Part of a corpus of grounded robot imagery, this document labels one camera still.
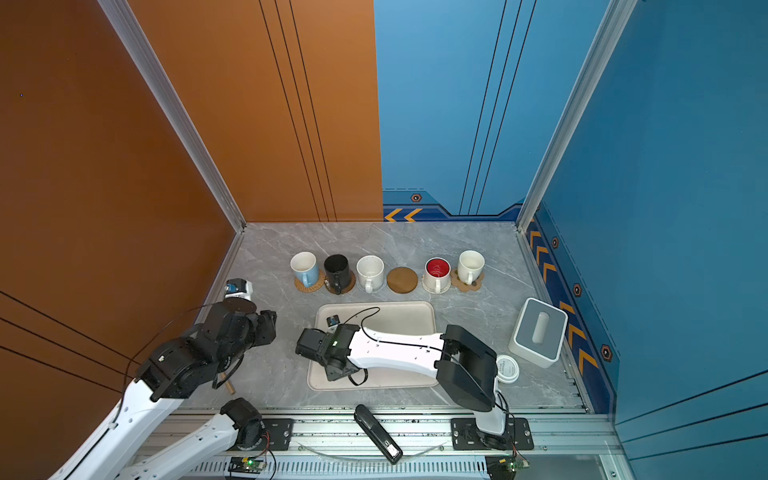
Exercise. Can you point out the black stapler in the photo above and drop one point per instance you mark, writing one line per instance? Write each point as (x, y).
(377, 434)

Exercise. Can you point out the rattan woven coaster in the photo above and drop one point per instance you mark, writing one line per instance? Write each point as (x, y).
(320, 283)

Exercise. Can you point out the beige serving tray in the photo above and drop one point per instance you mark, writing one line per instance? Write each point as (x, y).
(411, 318)

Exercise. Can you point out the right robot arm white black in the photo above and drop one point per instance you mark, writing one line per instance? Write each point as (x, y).
(464, 366)

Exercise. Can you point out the right circuit board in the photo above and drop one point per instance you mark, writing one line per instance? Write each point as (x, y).
(501, 468)

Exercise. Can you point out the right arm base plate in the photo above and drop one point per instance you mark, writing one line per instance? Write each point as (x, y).
(466, 436)

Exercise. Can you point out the light blue mug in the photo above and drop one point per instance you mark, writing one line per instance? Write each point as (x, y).
(304, 265)

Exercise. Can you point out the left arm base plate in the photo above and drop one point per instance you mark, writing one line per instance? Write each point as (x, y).
(272, 434)

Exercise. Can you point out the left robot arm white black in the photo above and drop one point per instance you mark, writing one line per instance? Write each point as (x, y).
(206, 354)

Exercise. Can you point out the glossy dark brown coaster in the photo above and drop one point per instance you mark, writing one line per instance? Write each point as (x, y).
(348, 289)

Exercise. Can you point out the white multicolour woven coaster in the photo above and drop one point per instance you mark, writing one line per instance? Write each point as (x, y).
(443, 287)

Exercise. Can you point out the left green circuit board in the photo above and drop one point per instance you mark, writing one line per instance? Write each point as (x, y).
(247, 465)

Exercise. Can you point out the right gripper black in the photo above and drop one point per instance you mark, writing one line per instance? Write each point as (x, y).
(331, 376)

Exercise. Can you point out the cork paw print coaster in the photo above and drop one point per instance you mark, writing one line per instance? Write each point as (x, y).
(463, 287)

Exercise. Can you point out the round wooden coaster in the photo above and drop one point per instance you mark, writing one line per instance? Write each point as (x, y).
(402, 280)

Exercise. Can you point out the red inside white mug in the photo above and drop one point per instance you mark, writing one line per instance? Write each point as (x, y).
(437, 269)

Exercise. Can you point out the black mug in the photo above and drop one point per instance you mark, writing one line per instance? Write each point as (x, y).
(338, 275)

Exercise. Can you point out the wooden mallet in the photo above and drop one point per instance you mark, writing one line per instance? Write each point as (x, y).
(228, 384)

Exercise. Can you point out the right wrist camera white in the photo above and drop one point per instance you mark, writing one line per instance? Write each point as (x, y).
(332, 321)

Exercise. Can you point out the white tissue box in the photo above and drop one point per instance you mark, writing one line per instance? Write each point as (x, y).
(539, 333)

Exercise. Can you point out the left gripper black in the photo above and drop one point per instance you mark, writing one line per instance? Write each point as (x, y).
(268, 324)

